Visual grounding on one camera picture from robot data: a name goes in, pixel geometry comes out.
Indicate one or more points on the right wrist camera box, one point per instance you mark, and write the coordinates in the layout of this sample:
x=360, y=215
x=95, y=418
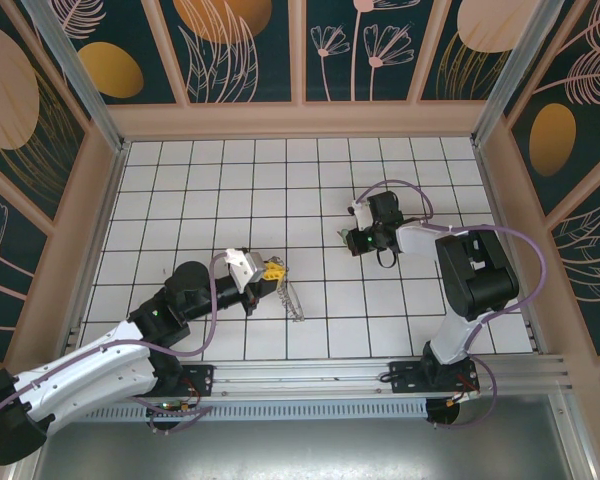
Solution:
x=362, y=215

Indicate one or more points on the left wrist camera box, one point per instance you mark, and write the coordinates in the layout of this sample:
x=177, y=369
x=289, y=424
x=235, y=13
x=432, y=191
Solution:
x=244, y=267

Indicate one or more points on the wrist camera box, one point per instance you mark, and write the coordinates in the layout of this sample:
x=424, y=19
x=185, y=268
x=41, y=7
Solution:
x=362, y=215
x=244, y=267

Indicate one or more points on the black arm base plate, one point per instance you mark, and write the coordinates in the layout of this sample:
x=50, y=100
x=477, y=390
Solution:
x=200, y=380
x=405, y=380

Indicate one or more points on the small green circuit board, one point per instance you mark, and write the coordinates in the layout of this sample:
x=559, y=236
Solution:
x=169, y=407

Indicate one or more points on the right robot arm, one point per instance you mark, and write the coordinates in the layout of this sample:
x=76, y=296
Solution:
x=480, y=280

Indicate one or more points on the green key tag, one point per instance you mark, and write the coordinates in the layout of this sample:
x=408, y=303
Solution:
x=346, y=234

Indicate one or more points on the grey metal sheet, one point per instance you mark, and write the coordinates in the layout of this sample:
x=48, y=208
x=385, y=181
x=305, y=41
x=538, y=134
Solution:
x=300, y=450

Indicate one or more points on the aluminium mounting rail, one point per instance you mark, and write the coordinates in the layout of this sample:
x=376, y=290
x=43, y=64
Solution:
x=300, y=375

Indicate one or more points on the aluminium frame post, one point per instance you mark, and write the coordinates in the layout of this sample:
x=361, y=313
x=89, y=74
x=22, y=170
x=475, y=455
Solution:
x=515, y=75
x=80, y=85

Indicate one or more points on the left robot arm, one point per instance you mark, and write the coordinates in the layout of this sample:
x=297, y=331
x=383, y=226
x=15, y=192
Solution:
x=80, y=380

